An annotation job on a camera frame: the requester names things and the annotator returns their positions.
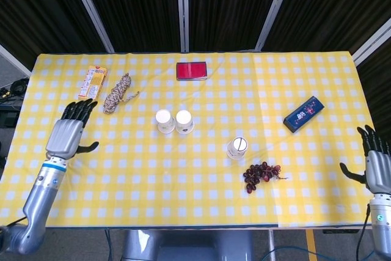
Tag black floor cable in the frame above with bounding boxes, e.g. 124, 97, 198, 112
104, 229, 114, 261

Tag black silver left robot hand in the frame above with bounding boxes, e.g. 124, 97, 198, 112
45, 98, 100, 160

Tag white metal partition post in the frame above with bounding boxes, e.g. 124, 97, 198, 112
255, 0, 297, 52
65, 0, 115, 53
0, 43, 32, 78
353, 25, 391, 66
176, 0, 190, 53

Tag blue floor cable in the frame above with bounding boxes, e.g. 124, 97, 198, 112
262, 242, 376, 261

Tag paper cup with green flower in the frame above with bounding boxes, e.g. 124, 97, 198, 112
155, 109, 177, 134

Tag dark blue printed box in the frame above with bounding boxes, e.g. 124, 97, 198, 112
282, 95, 325, 134

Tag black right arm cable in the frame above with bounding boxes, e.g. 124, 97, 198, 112
356, 202, 372, 261

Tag braided rope bundle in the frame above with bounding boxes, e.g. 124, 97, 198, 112
102, 73, 140, 115

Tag dark red grape bunch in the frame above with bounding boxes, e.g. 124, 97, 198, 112
243, 161, 288, 194

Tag paper cup with blue flower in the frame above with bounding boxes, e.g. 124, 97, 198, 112
175, 109, 195, 134

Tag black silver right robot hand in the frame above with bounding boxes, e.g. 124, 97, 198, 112
339, 125, 391, 195

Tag yellow snack box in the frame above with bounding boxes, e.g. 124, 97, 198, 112
78, 65, 108, 102

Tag white metal table leg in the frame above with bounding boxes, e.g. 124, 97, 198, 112
267, 229, 277, 261

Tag yellow white checkered tablecloth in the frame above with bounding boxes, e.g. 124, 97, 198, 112
0, 52, 379, 228

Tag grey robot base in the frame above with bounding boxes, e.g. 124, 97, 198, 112
121, 229, 254, 261

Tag paper cup with black line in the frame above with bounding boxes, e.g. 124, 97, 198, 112
226, 137, 249, 160

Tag black cable bundle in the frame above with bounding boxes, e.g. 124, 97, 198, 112
0, 78, 30, 100

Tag red flat case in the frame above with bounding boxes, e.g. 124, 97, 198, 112
175, 61, 209, 81

